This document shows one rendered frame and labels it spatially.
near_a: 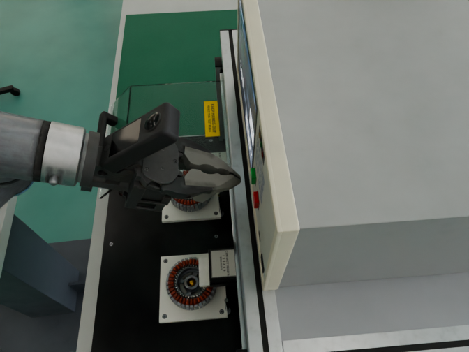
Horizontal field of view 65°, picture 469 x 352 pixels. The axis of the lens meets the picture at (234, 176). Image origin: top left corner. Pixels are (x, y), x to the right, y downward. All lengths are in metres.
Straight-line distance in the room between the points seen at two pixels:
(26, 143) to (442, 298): 0.56
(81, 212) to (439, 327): 1.67
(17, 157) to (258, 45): 0.32
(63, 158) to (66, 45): 2.39
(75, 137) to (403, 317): 0.48
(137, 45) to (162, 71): 0.17
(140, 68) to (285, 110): 0.98
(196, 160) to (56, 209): 1.56
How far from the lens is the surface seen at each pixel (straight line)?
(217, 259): 0.76
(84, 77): 2.57
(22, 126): 0.48
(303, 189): 0.38
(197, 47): 1.42
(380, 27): 0.58
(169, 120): 0.42
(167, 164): 0.49
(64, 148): 0.47
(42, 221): 2.03
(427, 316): 0.59
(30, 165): 0.47
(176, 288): 0.86
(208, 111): 0.77
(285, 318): 0.54
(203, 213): 0.96
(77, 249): 1.88
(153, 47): 1.44
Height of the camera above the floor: 1.64
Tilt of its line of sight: 58 degrees down
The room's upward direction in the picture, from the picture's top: straight up
